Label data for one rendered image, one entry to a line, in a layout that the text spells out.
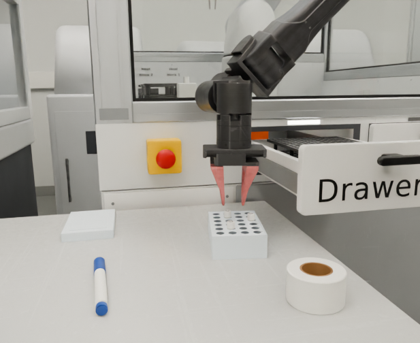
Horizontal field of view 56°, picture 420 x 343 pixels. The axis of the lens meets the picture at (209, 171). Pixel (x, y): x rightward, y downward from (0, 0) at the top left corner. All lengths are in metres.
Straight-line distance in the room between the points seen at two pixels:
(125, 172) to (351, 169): 0.47
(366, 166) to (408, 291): 0.64
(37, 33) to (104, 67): 3.33
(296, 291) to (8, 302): 0.35
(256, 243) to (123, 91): 0.44
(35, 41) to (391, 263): 3.65
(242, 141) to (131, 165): 0.33
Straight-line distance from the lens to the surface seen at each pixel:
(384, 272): 1.18
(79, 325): 0.49
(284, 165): 0.73
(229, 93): 0.62
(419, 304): 1.29
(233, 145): 0.63
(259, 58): 0.64
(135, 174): 0.88
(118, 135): 0.87
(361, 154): 0.66
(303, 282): 0.48
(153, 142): 0.83
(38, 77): 4.10
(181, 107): 0.87
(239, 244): 0.61
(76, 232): 0.72
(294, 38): 0.66
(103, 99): 0.87
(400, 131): 1.07
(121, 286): 0.55
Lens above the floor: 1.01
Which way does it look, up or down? 12 degrees down
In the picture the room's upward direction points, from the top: 1 degrees counter-clockwise
